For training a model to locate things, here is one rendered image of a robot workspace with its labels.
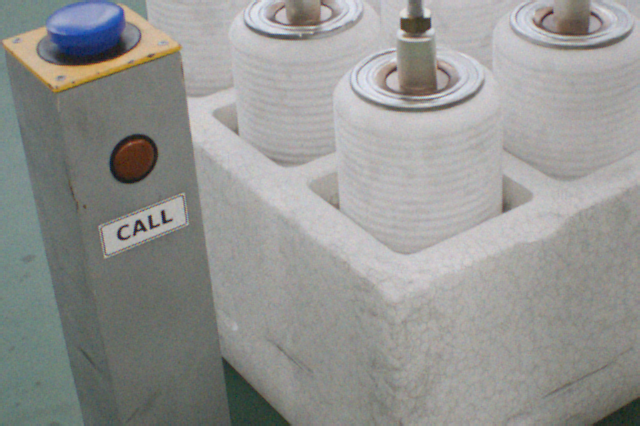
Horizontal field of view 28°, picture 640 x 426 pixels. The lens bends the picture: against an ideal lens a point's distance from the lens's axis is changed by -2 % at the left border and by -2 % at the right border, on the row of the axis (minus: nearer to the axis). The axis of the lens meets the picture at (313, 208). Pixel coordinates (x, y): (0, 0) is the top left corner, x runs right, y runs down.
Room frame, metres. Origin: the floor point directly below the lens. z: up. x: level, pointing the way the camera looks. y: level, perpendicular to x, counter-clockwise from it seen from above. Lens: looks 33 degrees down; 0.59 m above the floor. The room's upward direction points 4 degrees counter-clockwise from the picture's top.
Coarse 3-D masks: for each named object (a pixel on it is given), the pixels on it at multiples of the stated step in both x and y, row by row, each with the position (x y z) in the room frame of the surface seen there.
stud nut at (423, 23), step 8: (424, 8) 0.65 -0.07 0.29; (400, 16) 0.65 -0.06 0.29; (408, 16) 0.64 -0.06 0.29; (424, 16) 0.64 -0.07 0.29; (400, 24) 0.64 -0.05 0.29; (408, 24) 0.64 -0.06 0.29; (416, 24) 0.64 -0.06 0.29; (424, 24) 0.64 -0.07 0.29; (408, 32) 0.64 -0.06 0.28; (416, 32) 0.64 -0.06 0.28
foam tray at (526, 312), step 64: (192, 128) 0.74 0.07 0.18; (256, 192) 0.66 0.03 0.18; (320, 192) 0.67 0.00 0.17; (512, 192) 0.65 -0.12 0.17; (576, 192) 0.63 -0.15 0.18; (256, 256) 0.67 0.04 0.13; (320, 256) 0.60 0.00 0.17; (384, 256) 0.58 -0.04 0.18; (448, 256) 0.58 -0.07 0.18; (512, 256) 0.58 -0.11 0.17; (576, 256) 0.61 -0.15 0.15; (256, 320) 0.68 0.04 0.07; (320, 320) 0.61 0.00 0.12; (384, 320) 0.55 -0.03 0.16; (448, 320) 0.56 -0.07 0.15; (512, 320) 0.59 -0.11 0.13; (576, 320) 0.61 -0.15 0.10; (256, 384) 0.68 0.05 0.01; (320, 384) 0.61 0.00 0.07; (384, 384) 0.55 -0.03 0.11; (448, 384) 0.56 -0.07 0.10; (512, 384) 0.59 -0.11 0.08; (576, 384) 0.61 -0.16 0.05
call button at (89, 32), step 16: (96, 0) 0.61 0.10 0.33; (64, 16) 0.60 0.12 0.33; (80, 16) 0.59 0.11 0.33; (96, 16) 0.59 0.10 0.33; (112, 16) 0.59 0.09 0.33; (48, 32) 0.59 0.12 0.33; (64, 32) 0.58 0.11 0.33; (80, 32) 0.58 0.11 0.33; (96, 32) 0.58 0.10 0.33; (112, 32) 0.58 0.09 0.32; (64, 48) 0.58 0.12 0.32; (80, 48) 0.58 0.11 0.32; (96, 48) 0.58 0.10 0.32
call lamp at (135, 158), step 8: (128, 144) 0.56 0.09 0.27; (136, 144) 0.56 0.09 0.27; (144, 144) 0.57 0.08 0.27; (120, 152) 0.56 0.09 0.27; (128, 152) 0.56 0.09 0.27; (136, 152) 0.56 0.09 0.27; (144, 152) 0.57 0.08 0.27; (152, 152) 0.57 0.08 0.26; (120, 160) 0.56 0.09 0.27; (128, 160) 0.56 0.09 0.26; (136, 160) 0.56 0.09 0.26; (144, 160) 0.57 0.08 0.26; (152, 160) 0.57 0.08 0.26; (120, 168) 0.56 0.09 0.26; (128, 168) 0.56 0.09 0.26; (136, 168) 0.56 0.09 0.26; (144, 168) 0.57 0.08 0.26; (120, 176) 0.56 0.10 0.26; (128, 176) 0.56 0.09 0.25; (136, 176) 0.56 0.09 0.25
